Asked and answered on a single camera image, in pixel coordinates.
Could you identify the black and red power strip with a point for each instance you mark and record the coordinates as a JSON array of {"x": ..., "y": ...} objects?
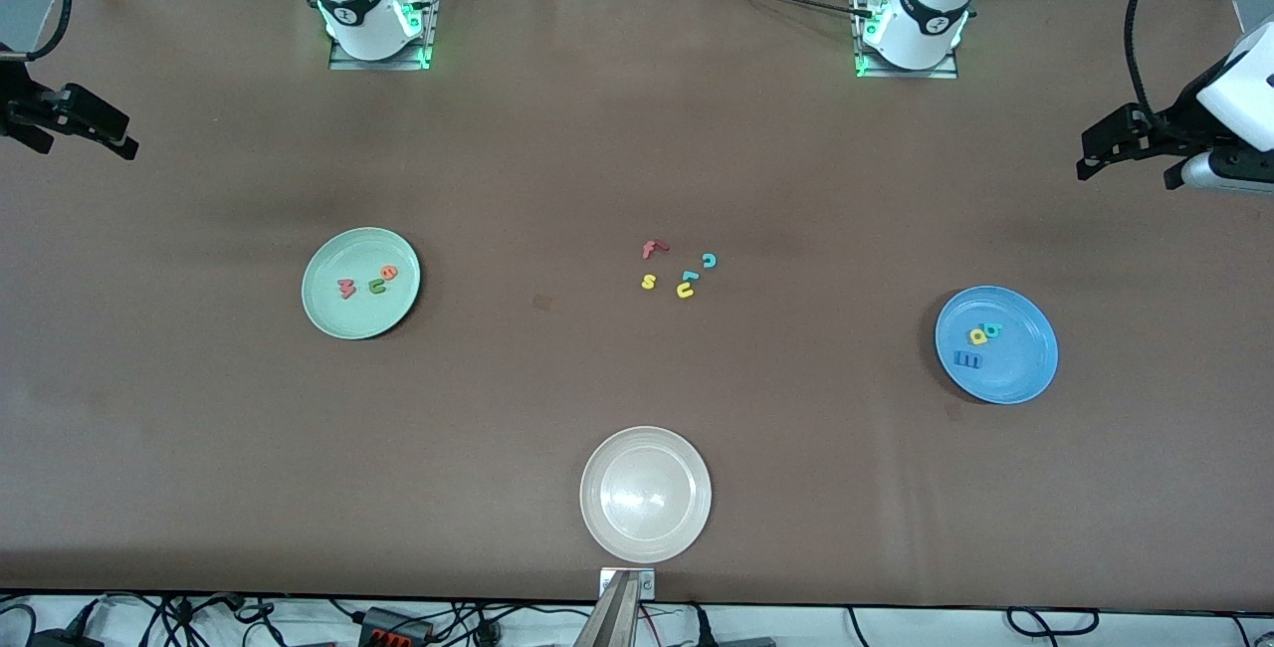
[{"x": 393, "y": 625}]

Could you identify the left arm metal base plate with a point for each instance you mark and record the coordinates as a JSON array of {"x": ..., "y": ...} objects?
[{"x": 906, "y": 74}]

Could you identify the black floor plug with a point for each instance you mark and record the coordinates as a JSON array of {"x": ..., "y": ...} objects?
[{"x": 702, "y": 629}]

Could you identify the yellow foam letter a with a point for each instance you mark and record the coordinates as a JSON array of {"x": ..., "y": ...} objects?
[{"x": 976, "y": 337}]

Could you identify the blue foam letter m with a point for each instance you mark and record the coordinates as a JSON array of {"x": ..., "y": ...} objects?
[{"x": 967, "y": 360}]

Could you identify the small metal camera mount plate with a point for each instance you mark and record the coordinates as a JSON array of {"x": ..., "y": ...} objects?
[{"x": 645, "y": 582}]

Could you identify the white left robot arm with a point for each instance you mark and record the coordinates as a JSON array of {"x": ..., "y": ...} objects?
[{"x": 926, "y": 10}]

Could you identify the green plate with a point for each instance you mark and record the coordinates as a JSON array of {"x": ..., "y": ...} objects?
[{"x": 360, "y": 319}]

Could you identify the red foam letter w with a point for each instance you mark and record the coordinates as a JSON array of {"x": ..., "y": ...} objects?
[{"x": 346, "y": 289}]

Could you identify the blue plate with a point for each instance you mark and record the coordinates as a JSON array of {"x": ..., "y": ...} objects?
[{"x": 1025, "y": 368}]

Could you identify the grey metal camera pole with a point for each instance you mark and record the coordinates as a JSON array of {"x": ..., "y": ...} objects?
[{"x": 609, "y": 622}]

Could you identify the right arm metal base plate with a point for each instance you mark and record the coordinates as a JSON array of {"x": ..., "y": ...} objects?
[{"x": 398, "y": 64}]

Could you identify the beige plate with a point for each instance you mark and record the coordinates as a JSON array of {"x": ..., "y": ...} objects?
[{"x": 646, "y": 494}]

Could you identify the red foam letter f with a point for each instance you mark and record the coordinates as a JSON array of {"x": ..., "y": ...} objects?
[{"x": 649, "y": 250}]

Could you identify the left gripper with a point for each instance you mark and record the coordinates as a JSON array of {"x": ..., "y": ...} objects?
[{"x": 1177, "y": 119}]

